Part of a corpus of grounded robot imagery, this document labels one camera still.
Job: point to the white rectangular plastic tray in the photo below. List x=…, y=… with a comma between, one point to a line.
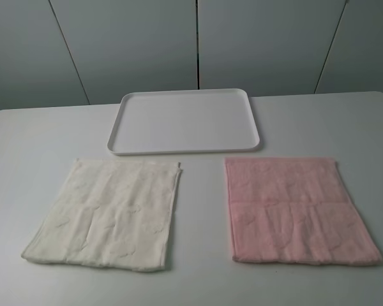
x=176, y=122

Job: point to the pink towel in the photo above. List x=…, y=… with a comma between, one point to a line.
x=294, y=210

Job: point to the cream white towel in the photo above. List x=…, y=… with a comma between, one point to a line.
x=110, y=214

